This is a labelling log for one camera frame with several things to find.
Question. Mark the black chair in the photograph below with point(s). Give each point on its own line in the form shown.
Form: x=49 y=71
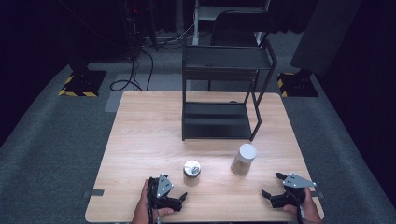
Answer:
x=239 y=23

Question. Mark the grey panel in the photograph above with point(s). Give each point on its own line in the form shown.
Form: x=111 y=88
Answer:
x=323 y=37

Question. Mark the dark equipment rack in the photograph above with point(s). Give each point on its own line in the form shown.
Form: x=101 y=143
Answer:
x=135 y=21

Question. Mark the grey tape piece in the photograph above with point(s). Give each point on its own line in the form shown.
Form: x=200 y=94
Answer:
x=320 y=195
x=93 y=193

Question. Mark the person's right hand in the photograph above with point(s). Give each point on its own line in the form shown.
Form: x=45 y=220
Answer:
x=311 y=211

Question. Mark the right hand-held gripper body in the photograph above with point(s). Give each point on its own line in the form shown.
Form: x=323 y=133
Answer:
x=297 y=181

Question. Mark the white desk frame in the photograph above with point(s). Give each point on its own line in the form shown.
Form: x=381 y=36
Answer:
x=196 y=21

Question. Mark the light grey floor mat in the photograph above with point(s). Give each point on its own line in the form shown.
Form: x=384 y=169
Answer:
x=146 y=82

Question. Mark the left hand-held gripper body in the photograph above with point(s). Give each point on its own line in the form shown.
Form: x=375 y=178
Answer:
x=164 y=186

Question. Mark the black stand base striped edge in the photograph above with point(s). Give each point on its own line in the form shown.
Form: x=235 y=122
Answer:
x=84 y=82
x=297 y=84

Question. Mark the glass jar with white lid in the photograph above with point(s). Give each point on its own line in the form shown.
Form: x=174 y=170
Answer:
x=246 y=155

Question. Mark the black metal shelf rack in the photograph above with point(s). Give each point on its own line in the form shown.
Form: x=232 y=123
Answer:
x=218 y=121

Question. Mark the glass jar with silver lid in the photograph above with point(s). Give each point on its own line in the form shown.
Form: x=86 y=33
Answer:
x=192 y=169

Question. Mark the person's left hand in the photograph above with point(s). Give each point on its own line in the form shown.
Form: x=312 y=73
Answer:
x=141 y=208

